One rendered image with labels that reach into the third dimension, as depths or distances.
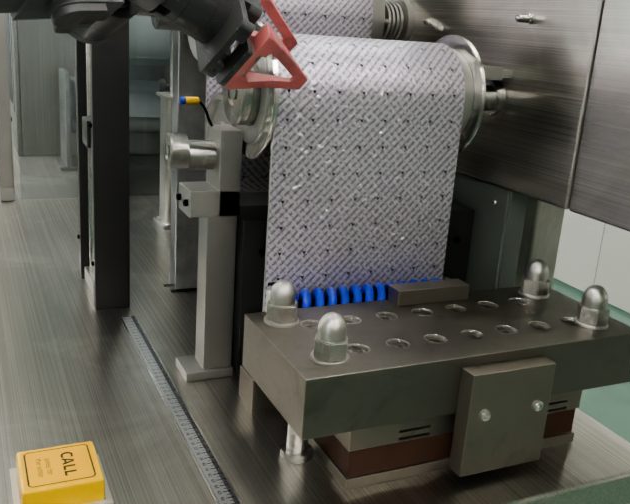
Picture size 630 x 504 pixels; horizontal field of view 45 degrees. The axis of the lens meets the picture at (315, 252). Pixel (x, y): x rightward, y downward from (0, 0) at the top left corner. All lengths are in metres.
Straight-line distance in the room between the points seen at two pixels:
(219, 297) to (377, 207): 0.22
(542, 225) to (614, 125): 0.38
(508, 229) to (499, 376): 0.31
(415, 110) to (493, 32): 0.20
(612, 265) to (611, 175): 3.26
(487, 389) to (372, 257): 0.23
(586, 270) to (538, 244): 3.03
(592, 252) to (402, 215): 3.35
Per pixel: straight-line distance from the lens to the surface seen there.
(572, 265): 4.31
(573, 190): 0.90
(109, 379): 0.95
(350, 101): 0.83
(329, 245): 0.85
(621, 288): 4.09
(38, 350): 1.04
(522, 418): 0.80
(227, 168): 0.87
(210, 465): 0.78
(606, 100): 0.87
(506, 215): 1.00
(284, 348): 0.72
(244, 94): 0.81
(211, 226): 0.88
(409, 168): 0.88
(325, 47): 0.84
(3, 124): 1.78
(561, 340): 0.83
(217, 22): 0.69
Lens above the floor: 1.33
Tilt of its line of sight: 17 degrees down
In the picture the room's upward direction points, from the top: 4 degrees clockwise
